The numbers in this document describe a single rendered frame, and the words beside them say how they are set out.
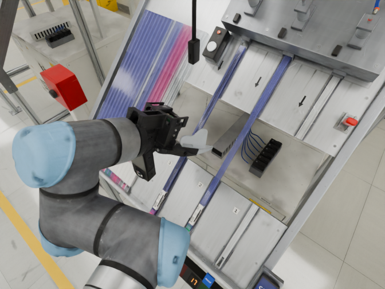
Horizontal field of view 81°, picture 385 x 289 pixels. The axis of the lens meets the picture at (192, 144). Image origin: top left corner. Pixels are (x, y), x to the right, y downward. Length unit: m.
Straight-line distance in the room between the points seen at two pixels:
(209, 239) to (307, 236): 1.00
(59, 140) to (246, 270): 0.49
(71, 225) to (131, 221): 0.08
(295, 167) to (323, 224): 0.73
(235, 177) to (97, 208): 0.61
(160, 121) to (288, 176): 0.62
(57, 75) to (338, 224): 1.69
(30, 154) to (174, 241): 0.19
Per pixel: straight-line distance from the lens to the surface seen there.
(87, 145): 0.31
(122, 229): 0.31
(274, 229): 0.58
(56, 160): 0.30
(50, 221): 0.37
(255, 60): 0.60
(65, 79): 1.12
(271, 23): 0.57
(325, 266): 1.55
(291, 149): 1.00
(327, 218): 1.66
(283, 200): 0.86
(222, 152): 0.86
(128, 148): 0.35
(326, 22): 0.56
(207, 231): 0.62
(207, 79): 0.62
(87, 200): 0.35
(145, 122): 0.38
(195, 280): 0.69
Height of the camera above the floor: 1.35
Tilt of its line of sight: 52 degrees down
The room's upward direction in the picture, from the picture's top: straight up
